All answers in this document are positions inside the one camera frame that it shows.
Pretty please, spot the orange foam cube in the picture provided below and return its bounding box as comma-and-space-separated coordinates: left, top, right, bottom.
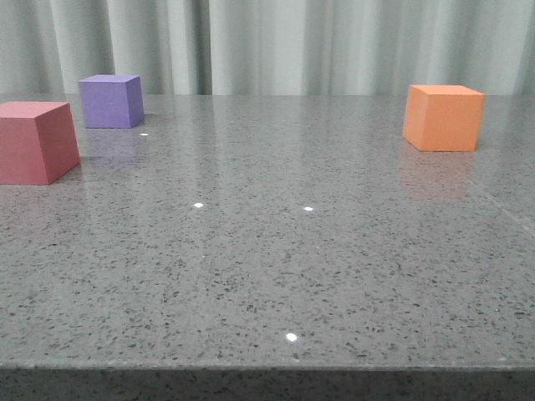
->
403, 84, 485, 151

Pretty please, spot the pale green pleated curtain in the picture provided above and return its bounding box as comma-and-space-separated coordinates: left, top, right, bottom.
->
1, 1, 534, 95

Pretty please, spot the purple foam cube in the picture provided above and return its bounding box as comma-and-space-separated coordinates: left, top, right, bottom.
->
79, 74, 145, 129

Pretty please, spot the red foam cube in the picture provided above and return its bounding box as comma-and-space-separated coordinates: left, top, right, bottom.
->
1, 101, 80, 185

